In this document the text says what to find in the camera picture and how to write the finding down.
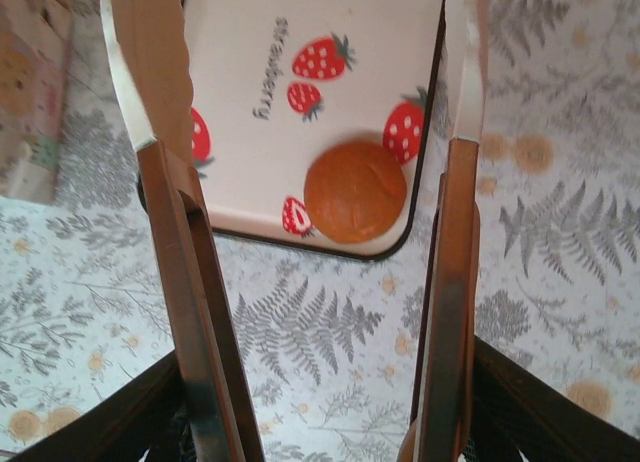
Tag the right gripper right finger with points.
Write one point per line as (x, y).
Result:
(540, 417)

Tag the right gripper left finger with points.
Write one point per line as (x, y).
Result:
(110, 422)

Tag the white paper bag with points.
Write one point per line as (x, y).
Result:
(45, 132)

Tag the round brown fake bun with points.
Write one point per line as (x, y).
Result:
(355, 192)

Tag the floral print table cover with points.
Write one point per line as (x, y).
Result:
(320, 307)

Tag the strawberry print tray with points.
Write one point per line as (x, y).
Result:
(260, 42)

